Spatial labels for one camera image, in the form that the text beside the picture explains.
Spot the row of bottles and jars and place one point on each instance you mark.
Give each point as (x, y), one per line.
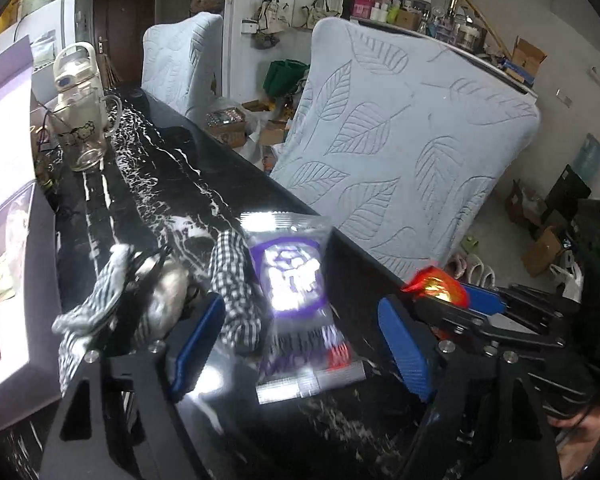
(410, 10)

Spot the glass mug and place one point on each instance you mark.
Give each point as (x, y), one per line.
(82, 135)

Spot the person's right hand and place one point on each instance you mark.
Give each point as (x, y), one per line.
(585, 435)

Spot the green bag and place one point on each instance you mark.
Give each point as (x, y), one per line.
(285, 75)

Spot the cardboard box of bottles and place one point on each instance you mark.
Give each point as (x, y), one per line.
(225, 122)

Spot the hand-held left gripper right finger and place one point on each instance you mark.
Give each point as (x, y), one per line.
(405, 355)

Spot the brown cardboard box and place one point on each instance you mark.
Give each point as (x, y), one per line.
(542, 250)

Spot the white plastic bag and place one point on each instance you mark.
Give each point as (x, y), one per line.
(567, 277)

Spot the open cardboard box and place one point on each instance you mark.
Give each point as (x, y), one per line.
(527, 57)

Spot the light blue leaf-pattern chair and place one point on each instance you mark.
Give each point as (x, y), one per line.
(180, 65)
(405, 150)

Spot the pink slipper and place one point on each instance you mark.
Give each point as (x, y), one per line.
(457, 265)

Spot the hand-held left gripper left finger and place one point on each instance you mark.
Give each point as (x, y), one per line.
(195, 345)

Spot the beige tote bag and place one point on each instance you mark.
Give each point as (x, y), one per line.
(270, 12)

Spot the white refrigerator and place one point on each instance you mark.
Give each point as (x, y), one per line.
(50, 20)

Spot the brown door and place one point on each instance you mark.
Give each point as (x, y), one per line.
(125, 25)

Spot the black white checkered scrunchie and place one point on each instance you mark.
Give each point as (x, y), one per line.
(105, 305)

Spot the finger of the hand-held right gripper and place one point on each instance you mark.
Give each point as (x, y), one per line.
(460, 317)
(485, 297)

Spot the lavender gift box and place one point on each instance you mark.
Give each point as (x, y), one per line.
(10, 125)

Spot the clear purple print zip bag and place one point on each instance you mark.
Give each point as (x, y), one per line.
(290, 280)

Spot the green slipper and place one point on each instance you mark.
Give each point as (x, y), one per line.
(469, 245)

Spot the cream water bottle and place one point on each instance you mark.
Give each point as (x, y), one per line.
(77, 67)

